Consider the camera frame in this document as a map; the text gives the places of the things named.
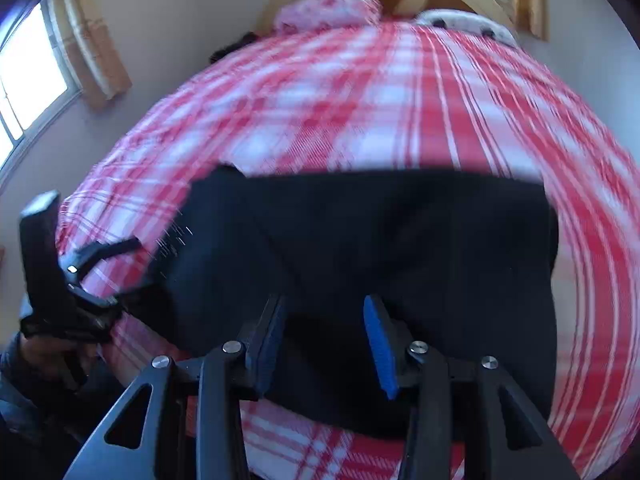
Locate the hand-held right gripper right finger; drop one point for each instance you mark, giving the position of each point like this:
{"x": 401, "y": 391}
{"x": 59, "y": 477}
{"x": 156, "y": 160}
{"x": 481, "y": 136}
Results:
{"x": 379, "y": 345}

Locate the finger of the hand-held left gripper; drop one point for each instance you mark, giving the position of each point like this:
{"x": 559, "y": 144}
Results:
{"x": 137, "y": 295}
{"x": 107, "y": 252}

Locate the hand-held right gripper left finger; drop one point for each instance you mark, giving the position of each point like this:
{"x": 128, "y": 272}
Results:
{"x": 270, "y": 340}

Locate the black pants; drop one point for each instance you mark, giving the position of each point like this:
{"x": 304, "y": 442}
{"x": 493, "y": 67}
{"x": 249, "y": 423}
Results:
{"x": 375, "y": 260}

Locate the person's left hand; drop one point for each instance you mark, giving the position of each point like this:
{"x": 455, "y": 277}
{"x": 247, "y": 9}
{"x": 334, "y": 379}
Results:
{"x": 47, "y": 355}

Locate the white-framed window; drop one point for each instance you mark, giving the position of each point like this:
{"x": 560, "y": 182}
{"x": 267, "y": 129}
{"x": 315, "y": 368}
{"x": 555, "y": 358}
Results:
{"x": 25, "y": 75}

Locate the beige curtain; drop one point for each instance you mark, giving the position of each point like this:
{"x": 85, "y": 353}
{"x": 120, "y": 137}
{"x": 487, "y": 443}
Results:
{"x": 92, "y": 45}

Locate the dark patterned cloth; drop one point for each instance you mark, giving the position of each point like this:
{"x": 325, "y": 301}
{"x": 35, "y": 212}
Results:
{"x": 232, "y": 46}

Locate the pink floral pillow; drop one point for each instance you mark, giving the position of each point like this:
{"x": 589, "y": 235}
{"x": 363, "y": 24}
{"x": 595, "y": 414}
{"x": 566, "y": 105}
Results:
{"x": 327, "y": 7}

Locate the white spotted pillow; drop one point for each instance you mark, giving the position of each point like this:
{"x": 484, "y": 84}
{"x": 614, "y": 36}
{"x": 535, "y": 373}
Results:
{"x": 467, "y": 25}

